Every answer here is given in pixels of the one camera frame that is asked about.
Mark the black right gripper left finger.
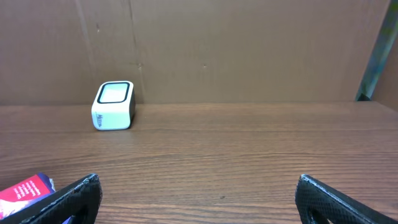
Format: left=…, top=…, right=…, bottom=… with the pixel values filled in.
left=1, top=174, right=102, bottom=224

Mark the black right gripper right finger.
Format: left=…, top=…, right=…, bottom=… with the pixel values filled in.
left=295, top=174, right=397, bottom=224

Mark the red purple pad package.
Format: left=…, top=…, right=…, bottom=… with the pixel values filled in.
left=1, top=172, right=55, bottom=220

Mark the white barcode scanner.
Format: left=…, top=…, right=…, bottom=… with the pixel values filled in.
left=91, top=80, right=136, bottom=131

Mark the green metal frame post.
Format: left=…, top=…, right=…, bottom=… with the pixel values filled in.
left=355, top=0, right=397, bottom=101

